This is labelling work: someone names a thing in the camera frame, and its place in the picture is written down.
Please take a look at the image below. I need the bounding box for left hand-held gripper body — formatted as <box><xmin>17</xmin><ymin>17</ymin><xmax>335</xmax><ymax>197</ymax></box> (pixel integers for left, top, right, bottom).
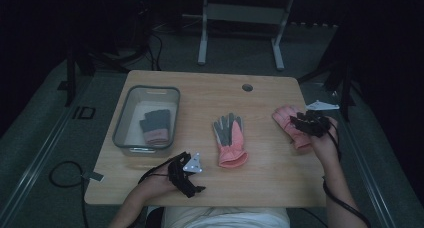
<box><xmin>167</xmin><ymin>151</ymin><xmax>204</xmax><ymax>199</ymax></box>

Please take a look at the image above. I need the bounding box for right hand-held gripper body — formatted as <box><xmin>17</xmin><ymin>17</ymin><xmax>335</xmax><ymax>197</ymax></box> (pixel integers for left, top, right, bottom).
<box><xmin>294</xmin><ymin>99</ymin><xmax>341</xmax><ymax>138</ymax></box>

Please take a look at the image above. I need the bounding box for pink ski glove printed back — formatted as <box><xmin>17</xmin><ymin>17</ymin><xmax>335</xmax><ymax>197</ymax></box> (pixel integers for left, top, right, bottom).
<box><xmin>271</xmin><ymin>104</ymin><xmax>314</xmax><ymax>152</ymax></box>

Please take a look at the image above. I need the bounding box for grey plastic bin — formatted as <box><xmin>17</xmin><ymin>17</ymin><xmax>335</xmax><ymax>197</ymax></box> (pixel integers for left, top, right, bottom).
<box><xmin>112</xmin><ymin>84</ymin><xmax>182</xmax><ymax>158</ymax></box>

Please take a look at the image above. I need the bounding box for pink ski glove grey palm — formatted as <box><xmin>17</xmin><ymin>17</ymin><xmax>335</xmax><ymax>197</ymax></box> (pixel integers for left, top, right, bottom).
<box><xmin>212</xmin><ymin>112</ymin><xmax>250</xmax><ymax>169</ymax></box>

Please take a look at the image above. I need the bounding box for person's right hand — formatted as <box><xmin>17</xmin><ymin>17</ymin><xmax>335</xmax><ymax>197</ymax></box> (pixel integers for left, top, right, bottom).
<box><xmin>309</xmin><ymin>117</ymin><xmax>340</xmax><ymax>164</ymax></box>

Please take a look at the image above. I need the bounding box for person's left hand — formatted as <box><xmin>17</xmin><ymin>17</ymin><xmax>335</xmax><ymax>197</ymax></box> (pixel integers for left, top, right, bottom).
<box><xmin>138</xmin><ymin>167</ymin><xmax>179</xmax><ymax>204</ymax></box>

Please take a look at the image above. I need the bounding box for person's white shirt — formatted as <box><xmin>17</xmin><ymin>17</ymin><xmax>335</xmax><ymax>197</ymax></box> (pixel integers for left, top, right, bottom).
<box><xmin>162</xmin><ymin>206</ymin><xmax>292</xmax><ymax>228</ymax></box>

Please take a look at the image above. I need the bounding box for black tripod stand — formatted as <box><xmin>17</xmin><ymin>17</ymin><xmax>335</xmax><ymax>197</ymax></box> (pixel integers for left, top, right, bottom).
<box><xmin>57</xmin><ymin>0</ymin><xmax>164</xmax><ymax>108</ymax></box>
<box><xmin>297</xmin><ymin>21</ymin><xmax>366</xmax><ymax>123</ymax></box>

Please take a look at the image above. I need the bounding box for left hand-held gripper cable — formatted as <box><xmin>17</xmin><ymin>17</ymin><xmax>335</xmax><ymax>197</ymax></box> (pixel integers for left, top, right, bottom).
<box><xmin>137</xmin><ymin>163</ymin><xmax>175</xmax><ymax>186</ymax></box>

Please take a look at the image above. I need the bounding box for hand-held gripper cable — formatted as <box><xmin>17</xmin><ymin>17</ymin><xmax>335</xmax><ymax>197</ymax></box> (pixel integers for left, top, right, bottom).
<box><xmin>137</xmin><ymin>163</ymin><xmax>175</xmax><ymax>186</ymax></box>
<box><xmin>321</xmin><ymin>119</ymin><xmax>372</xmax><ymax>228</ymax></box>

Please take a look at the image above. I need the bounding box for grey metal floor rail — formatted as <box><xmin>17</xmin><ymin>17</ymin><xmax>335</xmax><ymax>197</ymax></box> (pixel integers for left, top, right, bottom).
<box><xmin>0</xmin><ymin>87</ymin><xmax>88</xmax><ymax>222</ymax></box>
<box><xmin>328</xmin><ymin>89</ymin><xmax>398</xmax><ymax>228</ymax></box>

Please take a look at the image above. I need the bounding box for small grey cable box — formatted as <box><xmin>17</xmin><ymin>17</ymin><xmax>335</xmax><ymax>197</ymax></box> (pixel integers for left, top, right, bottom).
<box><xmin>81</xmin><ymin>170</ymin><xmax>105</xmax><ymax>183</ymax></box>

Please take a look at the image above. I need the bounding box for right hand-held gripper cable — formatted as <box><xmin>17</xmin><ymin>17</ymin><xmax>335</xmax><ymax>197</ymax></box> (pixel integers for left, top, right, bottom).
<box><xmin>321</xmin><ymin>119</ymin><xmax>372</xmax><ymax>228</ymax></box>

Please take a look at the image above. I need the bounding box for black floor cable loop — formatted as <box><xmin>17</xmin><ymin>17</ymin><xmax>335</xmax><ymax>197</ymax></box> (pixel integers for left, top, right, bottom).
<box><xmin>48</xmin><ymin>160</ymin><xmax>90</xmax><ymax>228</ymax></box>

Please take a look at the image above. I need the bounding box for white metal stand frame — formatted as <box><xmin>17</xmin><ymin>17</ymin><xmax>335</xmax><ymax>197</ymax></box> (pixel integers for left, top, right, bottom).
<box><xmin>181</xmin><ymin>0</ymin><xmax>297</xmax><ymax>72</ymax></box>

